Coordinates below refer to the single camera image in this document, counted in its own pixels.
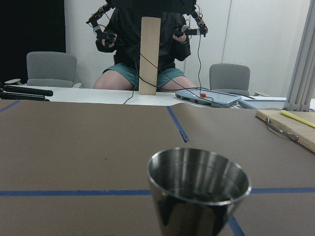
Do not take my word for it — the upright wooden plank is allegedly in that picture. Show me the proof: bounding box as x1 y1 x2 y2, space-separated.
139 17 161 95

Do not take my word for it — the wooden cutting board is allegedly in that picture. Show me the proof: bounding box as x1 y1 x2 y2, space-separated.
256 110 315 152

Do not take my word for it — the blue tape line lengthwise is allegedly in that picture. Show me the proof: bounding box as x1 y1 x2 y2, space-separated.
166 106 189 143

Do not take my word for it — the teach pendant with red button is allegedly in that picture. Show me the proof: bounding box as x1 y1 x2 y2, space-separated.
175 88 242 108

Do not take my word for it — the aluminium frame post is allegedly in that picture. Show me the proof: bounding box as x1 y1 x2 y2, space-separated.
283 0 315 112

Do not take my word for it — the steel jigger measuring cup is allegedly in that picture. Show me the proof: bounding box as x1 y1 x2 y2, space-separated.
147 147 252 236

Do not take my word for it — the grey office chair right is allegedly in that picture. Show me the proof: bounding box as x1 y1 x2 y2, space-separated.
209 63 251 96

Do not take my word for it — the blue tape line crosswise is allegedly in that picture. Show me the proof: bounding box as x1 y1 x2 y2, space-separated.
0 187 315 197

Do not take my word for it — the grey office chair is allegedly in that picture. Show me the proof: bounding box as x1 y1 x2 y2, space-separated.
4 51 82 89
209 63 251 96

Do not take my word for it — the seated operator in black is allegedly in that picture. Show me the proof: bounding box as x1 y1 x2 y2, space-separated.
87 0 195 92

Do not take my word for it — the grey office chair left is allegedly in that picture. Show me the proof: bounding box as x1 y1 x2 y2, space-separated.
4 51 82 89

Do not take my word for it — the yellow plastic knife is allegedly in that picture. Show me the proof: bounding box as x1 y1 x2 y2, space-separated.
280 110 315 128

